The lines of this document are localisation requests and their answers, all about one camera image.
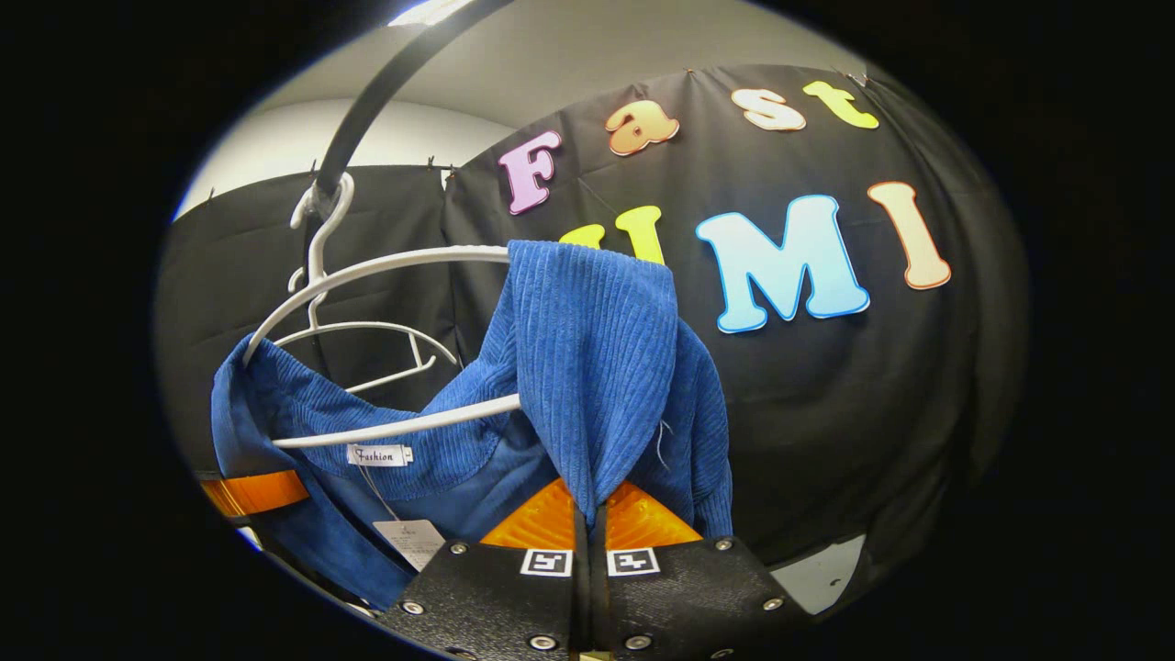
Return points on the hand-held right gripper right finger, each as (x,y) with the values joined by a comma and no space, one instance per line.
(688,597)

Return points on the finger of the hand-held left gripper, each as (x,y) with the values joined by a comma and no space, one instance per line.
(257,493)

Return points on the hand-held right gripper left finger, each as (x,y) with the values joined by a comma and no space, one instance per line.
(496,597)

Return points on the white plastic hanger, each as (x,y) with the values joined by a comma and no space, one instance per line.
(395,375)
(413,420)

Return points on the black metal clothes rack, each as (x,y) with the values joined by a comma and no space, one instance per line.
(367,101)

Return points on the white paper sheet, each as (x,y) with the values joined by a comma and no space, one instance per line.
(817,567)

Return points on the black backdrop cloth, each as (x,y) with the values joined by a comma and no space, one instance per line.
(826,413)

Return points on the large ceiling light panel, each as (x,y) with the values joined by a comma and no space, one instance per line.
(431,11)

